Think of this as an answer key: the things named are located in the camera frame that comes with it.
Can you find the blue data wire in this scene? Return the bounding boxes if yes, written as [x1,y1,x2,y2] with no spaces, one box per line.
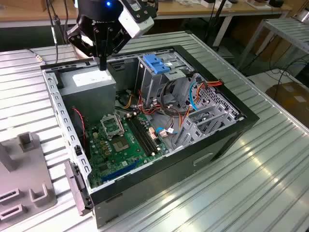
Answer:
[189,81,201,112]

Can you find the grey power supply unit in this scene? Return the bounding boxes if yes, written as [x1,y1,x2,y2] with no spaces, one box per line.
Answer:
[57,65,117,125]

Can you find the blue expansion slot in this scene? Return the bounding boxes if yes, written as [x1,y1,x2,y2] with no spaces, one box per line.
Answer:
[100,158,142,183]

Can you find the metal disk bay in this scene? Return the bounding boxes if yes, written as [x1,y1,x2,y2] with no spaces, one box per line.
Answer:
[171,103,244,152]

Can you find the yellow orange wires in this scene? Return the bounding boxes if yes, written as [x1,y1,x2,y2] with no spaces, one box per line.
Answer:
[122,93,134,109]

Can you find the grey plastic case panel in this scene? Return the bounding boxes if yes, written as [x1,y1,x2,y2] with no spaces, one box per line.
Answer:
[64,160,94,216]

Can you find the black RAM slot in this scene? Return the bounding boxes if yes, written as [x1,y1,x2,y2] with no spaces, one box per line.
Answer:
[126,117,151,157]
[137,115,161,152]
[130,117,155,156]
[133,116,158,154]

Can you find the red black fan wire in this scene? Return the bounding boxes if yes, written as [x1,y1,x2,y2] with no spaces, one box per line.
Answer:
[72,107,87,145]

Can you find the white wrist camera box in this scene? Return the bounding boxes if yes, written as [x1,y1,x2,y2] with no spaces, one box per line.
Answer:
[117,0,159,39]

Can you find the black wire loop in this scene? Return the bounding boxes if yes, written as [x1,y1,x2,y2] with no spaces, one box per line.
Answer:
[160,81,191,119]

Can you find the black cable metal connector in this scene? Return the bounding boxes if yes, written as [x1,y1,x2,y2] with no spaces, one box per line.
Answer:
[24,47,48,65]

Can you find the black camera cable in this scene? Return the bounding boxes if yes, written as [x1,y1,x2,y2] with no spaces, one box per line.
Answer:
[45,0,60,64]

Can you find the brown cardboard box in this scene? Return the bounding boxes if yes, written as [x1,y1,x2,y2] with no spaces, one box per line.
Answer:
[265,81,309,126]

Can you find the orange red power wire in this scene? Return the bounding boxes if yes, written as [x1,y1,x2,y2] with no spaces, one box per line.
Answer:
[196,80,225,98]

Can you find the white plug thin wires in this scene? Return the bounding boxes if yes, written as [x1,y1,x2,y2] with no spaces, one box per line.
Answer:
[159,128,178,138]

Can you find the orange red wire bundle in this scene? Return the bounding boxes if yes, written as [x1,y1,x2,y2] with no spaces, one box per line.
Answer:
[136,89,194,132]

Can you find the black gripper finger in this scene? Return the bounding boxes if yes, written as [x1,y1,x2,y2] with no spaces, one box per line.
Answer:
[67,24,104,71]
[103,28,132,71]

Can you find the metal socket cover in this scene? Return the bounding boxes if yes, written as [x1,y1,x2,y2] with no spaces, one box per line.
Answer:
[100,113,125,139]

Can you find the wooden desk white frame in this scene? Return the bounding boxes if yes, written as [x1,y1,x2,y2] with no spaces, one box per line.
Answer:
[0,0,293,46]

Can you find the grey parts rack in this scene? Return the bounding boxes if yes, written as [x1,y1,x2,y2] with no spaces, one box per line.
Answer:
[0,131,58,224]

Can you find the metal optical drive cage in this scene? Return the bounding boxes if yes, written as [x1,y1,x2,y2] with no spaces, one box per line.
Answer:
[135,49,196,107]

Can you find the black case fan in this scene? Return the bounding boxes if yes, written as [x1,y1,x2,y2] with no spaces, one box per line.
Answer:
[71,108,91,160]

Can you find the green motherboard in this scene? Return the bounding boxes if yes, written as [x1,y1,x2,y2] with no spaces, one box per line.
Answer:
[84,112,169,189]

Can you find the CPU socket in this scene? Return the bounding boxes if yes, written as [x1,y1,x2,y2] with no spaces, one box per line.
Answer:
[111,137,131,153]

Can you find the metal slat side table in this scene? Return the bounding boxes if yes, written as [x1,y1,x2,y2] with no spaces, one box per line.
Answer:
[238,18,309,71]

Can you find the black open PC case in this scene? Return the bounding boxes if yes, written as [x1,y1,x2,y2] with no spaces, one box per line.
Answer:
[40,44,260,229]

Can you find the blue plastic drive bracket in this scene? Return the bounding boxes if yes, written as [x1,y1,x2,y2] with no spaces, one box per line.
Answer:
[142,54,171,75]

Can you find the black stand pole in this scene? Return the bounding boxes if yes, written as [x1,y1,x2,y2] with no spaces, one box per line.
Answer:
[204,0,229,46]

